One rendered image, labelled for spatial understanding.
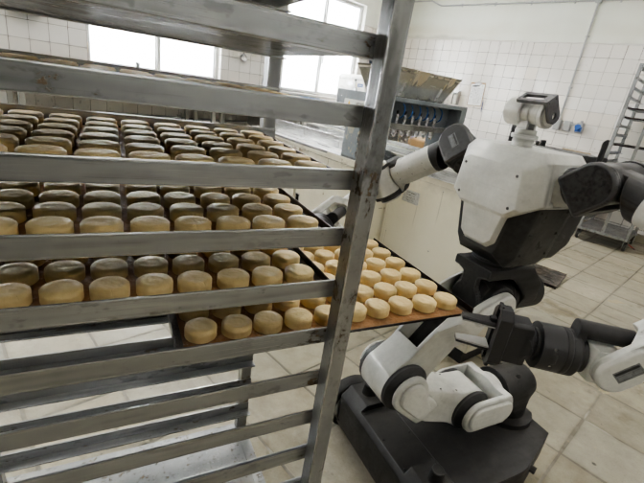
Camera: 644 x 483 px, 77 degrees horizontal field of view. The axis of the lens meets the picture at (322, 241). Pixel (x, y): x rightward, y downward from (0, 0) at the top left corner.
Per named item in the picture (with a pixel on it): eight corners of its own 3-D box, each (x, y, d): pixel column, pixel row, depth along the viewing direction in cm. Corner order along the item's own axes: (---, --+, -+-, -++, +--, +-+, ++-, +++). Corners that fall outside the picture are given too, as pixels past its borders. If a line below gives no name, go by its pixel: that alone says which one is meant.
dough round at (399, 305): (391, 315, 81) (393, 307, 80) (383, 303, 85) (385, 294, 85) (414, 316, 82) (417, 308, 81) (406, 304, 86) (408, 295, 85)
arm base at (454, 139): (450, 166, 135) (477, 139, 131) (474, 189, 127) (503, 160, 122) (427, 147, 125) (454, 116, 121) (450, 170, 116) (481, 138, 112)
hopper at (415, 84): (352, 89, 221) (356, 62, 217) (418, 100, 255) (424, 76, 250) (389, 95, 201) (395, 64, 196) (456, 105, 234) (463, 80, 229)
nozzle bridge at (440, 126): (328, 151, 230) (337, 87, 218) (412, 153, 273) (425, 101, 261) (367, 164, 206) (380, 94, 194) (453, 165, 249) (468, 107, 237)
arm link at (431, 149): (444, 154, 136) (484, 138, 127) (447, 178, 132) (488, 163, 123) (425, 139, 128) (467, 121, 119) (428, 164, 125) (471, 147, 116)
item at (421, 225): (364, 301, 248) (394, 153, 216) (402, 290, 268) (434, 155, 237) (460, 369, 197) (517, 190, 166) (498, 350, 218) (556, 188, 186)
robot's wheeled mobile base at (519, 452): (457, 387, 180) (478, 323, 169) (565, 490, 138) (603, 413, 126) (331, 421, 152) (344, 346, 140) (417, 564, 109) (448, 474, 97)
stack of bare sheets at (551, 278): (565, 276, 338) (566, 273, 337) (555, 289, 309) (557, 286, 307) (494, 251, 372) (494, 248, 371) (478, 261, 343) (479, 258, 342)
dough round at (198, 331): (206, 348, 63) (207, 337, 62) (177, 339, 64) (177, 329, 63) (221, 332, 67) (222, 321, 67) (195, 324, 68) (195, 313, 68)
